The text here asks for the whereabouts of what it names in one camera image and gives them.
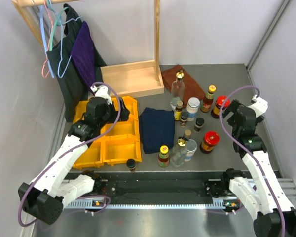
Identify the clear oil bottle gold cap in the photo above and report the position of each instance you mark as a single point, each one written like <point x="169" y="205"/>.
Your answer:
<point x="178" y="86"/>

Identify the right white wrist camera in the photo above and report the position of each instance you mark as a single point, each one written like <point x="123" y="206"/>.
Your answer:
<point x="257" y="109"/>

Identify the red lid jar front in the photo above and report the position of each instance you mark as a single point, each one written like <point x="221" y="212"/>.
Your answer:
<point x="210" y="140"/>

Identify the yellow bin organizer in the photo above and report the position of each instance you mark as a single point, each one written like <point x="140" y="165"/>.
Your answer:
<point x="119" y="145"/>

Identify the small yellow label bottle back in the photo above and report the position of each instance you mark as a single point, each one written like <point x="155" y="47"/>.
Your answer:
<point x="178" y="110"/>

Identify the wooden clothes rack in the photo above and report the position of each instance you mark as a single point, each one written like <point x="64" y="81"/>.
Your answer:
<point x="135" y="79"/>

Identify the green clothes hanger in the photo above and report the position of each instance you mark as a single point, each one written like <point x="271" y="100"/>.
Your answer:
<point x="55" y="24"/>

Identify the sauce bottle yellow cap front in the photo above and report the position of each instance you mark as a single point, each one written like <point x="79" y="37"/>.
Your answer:
<point x="163" y="157"/>

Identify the white salt canister back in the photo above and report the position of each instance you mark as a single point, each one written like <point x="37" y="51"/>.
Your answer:
<point x="192" y="108"/>

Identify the navy blue folded cloth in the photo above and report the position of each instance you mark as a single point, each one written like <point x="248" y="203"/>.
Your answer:
<point x="157" y="128"/>

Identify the pink clothes hanger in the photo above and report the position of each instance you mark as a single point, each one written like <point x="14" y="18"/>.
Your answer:
<point x="46" y="68"/>

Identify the white salt canister front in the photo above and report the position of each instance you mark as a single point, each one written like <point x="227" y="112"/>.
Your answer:
<point x="190" y="148"/>

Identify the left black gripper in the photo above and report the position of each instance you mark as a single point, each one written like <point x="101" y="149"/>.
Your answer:
<point x="124" y="112"/>

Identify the small yellow label bottle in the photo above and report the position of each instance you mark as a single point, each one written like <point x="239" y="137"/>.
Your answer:
<point x="186" y="137"/>
<point x="178" y="110"/>

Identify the red lid jar back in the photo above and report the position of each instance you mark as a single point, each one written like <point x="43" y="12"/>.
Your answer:
<point x="215" y="112"/>

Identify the black cap spice jar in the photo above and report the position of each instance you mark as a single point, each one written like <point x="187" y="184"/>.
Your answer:
<point x="198" y="125"/>
<point x="131" y="164"/>
<point x="183" y="119"/>

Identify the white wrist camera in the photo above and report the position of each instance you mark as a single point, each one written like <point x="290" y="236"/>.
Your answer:
<point x="257" y="109"/>
<point x="102" y="91"/>

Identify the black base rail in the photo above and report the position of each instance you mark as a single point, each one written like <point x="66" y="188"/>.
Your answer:
<point x="164" y="188"/>

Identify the red lid jar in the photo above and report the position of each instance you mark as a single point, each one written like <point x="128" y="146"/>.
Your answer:
<point x="215" y="112"/>
<point x="210" y="140"/>

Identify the brown folded towel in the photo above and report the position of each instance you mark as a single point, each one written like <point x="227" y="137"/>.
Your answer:
<point x="192" y="88"/>

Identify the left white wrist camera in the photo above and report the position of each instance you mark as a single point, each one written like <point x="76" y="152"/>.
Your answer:
<point x="102" y="91"/>

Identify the dark green hanging garment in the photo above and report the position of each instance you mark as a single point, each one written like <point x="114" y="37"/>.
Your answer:
<point x="71" y="84"/>

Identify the purple hanging cloth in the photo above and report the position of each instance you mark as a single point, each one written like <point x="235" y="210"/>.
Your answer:
<point x="83" y="55"/>

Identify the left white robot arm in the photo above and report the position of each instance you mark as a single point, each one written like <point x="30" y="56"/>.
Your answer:
<point x="45" y="197"/>

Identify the sauce bottle yellow cap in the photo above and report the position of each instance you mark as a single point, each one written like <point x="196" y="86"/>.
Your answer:
<point x="208" y="99"/>
<point x="163" y="157"/>

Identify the blue clothes hanger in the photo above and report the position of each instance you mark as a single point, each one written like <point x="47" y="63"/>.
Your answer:
<point x="59" y="74"/>

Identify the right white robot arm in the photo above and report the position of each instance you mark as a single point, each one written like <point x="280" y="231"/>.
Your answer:
<point x="272" y="213"/>

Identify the sauce bottle yellow cap back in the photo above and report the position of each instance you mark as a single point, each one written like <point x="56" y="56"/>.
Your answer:
<point x="208" y="99"/>

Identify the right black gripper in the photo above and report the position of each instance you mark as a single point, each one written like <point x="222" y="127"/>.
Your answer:
<point x="232" y="107"/>

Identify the white salt canister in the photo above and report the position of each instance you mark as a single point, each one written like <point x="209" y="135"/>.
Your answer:
<point x="192" y="108"/>
<point x="190" y="148"/>

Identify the small yellow label bottle front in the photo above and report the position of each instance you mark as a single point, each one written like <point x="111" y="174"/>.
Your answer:
<point x="186" y="137"/>

